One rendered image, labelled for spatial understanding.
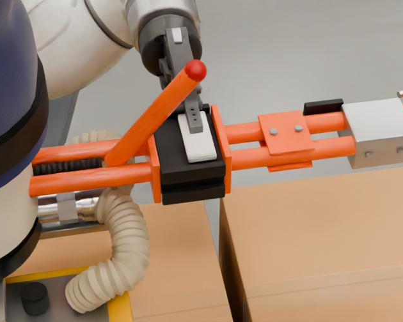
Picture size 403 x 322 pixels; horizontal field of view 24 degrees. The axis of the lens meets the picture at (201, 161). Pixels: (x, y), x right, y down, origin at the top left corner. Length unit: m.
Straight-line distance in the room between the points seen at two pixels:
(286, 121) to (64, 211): 0.26
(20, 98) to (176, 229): 0.53
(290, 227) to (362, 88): 1.70
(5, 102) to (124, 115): 2.06
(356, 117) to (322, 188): 0.37
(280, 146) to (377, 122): 0.11
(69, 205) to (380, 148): 0.34
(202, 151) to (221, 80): 2.02
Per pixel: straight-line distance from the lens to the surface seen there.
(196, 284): 1.27
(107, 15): 1.22
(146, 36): 1.12
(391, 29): 3.26
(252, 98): 2.94
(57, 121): 1.79
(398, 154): 1.05
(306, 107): 1.05
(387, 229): 1.36
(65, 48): 1.25
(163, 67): 1.09
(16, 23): 0.85
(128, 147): 0.98
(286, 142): 1.01
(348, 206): 1.38
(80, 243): 1.33
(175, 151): 0.99
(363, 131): 1.03
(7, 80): 0.83
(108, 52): 1.25
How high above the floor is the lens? 1.97
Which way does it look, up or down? 46 degrees down
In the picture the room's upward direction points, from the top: straight up
